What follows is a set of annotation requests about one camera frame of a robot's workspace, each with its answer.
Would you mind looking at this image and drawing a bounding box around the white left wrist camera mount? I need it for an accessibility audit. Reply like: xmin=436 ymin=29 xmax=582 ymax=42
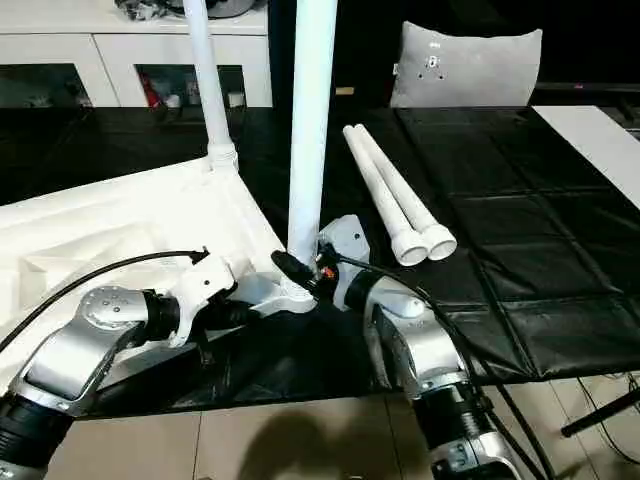
xmin=168 ymin=252 xmax=238 ymax=350

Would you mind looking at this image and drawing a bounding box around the grey pot on cabinet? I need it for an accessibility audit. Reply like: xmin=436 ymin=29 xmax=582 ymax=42
xmin=203 ymin=0 xmax=272 ymax=22

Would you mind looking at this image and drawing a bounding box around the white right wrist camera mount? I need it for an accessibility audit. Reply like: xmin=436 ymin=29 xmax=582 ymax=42
xmin=316 ymin=212 xmax=372 ymax=312

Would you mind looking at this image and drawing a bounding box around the white plastic table top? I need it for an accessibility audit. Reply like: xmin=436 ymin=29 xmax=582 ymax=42
xmin=0 ymin=141 xmax=320 ymax=402

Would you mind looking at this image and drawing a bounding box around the white glass-door cabinet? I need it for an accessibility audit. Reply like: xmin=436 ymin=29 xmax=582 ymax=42
xmin=0 ymin=0 xmax=275 ymax=110

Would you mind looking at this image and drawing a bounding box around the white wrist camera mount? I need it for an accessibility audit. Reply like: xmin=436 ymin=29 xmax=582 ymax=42
xmin=316 ymin=212 xmax=372 ymax=312
xmin=168 ymin=252 xmax=238 ymax=350

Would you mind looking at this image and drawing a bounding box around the white plastic table leg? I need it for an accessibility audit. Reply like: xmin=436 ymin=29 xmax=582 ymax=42
xmin=354 ymin=123 xmax=460 ymax=263
xmin=341 ymin=123 xmax=430 ymax=267
xmin=283 ymin=0 xmax=338 ymax=302
xmin=179 ymin=0 xmax=238 ymax=172

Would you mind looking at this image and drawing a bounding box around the black metal stand leg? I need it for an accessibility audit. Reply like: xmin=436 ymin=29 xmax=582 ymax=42
xmin=561 ymin=383 xmax=640 ymax=440

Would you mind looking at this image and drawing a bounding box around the grey pillow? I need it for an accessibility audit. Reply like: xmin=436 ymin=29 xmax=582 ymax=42
xmin=388 ymin=19 xmax=545 ymax=110

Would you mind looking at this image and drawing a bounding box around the black table mat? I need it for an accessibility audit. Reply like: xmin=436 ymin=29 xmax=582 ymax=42
xmin=0 ymin=103 xmax=640 ymax=417

